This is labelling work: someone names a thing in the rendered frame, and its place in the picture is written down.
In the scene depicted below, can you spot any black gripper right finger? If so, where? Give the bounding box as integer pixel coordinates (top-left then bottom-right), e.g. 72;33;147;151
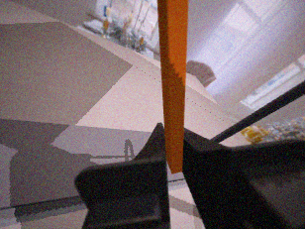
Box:
182;128;305;229

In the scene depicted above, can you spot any orange handle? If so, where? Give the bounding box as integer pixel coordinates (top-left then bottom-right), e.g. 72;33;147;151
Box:
157;0;189;174

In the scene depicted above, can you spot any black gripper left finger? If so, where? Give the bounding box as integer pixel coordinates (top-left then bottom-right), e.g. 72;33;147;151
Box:
74;122;170;223

